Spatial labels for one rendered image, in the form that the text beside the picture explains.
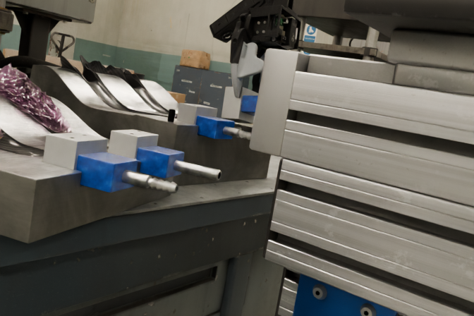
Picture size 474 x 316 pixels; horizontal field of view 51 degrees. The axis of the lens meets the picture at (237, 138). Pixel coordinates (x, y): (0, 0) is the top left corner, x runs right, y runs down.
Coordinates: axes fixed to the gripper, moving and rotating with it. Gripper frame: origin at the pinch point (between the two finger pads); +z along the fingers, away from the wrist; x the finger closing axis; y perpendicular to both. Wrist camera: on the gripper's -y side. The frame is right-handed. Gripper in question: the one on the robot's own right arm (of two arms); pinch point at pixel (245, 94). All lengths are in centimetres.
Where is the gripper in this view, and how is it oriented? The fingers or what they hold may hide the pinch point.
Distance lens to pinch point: 84.9
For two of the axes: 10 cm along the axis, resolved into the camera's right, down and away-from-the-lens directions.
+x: 5.7, 1.5, 8.1
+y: 8.1, 0.6, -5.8
